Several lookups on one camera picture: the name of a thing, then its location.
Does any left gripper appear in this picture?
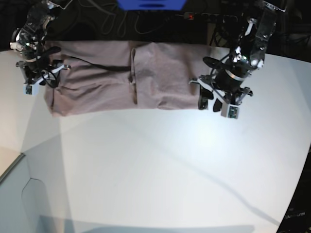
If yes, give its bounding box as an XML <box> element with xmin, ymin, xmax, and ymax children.
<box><xmin>189</xmin><ymin>75</ymin><xmax>253</xmax><ymax>113</ymax></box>

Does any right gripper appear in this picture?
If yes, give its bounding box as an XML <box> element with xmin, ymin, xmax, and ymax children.
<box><xmin>16</xmin><ymin>60</ymin><xmax>71</xmax><ymax>89</ymax></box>

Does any mauve t-shirt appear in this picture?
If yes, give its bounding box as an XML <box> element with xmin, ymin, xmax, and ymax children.
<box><xmin>45</xmin><ymin>41</ymin><xmax>210</xmax><ymax>117</ymax></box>

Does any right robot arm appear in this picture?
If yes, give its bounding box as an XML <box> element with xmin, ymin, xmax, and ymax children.
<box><xmin>10</xmin><ymin>0</ymin><xmax>72</xmax><ymax>96</ymax></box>

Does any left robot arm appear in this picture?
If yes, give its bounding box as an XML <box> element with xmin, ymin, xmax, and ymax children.
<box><xmin>190</xmin><ymin>0</ymin><xmax>287</xmax><ymax>119</ymax></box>

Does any power strip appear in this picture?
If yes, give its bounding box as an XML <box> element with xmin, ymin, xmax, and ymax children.
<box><xmin>183</xmin><ymin>12</ymin><xmax>238</xmax><ymax>23</ymax></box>

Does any blue box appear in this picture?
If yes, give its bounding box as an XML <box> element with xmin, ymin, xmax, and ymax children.
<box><xmin>117</xmin><ymin>0</ymin><xmax>186</xmax><ymax>11</ymax></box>

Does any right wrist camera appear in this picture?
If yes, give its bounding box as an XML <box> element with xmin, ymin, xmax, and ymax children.
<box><xmin>23</xmin><ymin>84</ymin><xmax>39</xmax><ymax>96</ymax></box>

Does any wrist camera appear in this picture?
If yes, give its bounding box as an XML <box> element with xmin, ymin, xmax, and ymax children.
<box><xmin>221</xmin><ymin>103</ymin><xmax>240</xmax><ymax>119</ymax></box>
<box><xmin>23</xmin><ymin>84</ymin><xmax>39</xmax><ymax>96</ymax></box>

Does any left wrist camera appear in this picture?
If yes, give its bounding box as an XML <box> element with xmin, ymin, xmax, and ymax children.
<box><xmin>221</xmin><ymin>103</ymin><xmax>240</xmax><ymax>119</ymax></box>

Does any white looped cable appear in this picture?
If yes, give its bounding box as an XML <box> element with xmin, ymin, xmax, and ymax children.
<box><xmin>101</xmin><ymin>4</ymin><xmax>129</xmax><ymax>36</ymax></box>

